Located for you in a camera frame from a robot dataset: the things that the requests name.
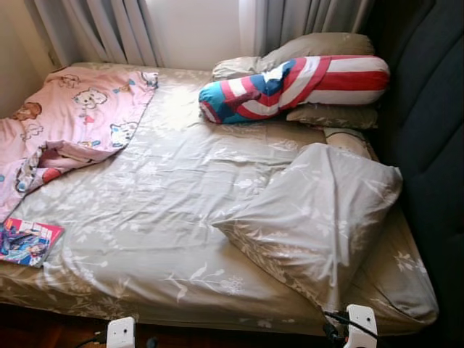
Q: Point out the colourful comic book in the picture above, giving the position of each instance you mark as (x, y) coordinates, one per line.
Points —
(29, 243)

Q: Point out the large grey floral pillow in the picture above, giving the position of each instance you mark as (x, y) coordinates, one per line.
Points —
(312, 217)

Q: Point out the grey floral sheeted mattress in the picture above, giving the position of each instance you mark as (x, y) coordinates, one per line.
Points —
(181, 196)

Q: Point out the beige floral roll cushion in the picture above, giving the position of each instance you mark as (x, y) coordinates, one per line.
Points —
(351, 141)

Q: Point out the dark blue upholstered panel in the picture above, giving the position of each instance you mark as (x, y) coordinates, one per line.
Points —
(428, 145)

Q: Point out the taupe pillow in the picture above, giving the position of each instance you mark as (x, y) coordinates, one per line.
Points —
(319, 45)
(333, 116)

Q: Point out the pink cartoon print blanket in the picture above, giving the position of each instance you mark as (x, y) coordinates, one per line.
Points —
(80, 109)

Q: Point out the red white blue bolster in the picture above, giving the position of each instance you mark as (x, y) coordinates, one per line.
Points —
(326, 80)

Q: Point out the small light floral pillow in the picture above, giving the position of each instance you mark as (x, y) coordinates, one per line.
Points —
(235, 67)

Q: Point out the grey curtain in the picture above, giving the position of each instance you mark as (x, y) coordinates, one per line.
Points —
(94, 29)
(304, 18)

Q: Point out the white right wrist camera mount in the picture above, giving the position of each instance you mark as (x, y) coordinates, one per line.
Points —
(361, 326)

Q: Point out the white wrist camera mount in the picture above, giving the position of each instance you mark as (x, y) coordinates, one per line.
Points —
(121, 333)
(361, 326)

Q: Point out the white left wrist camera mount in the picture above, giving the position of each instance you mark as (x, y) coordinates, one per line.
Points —
(121, 333)

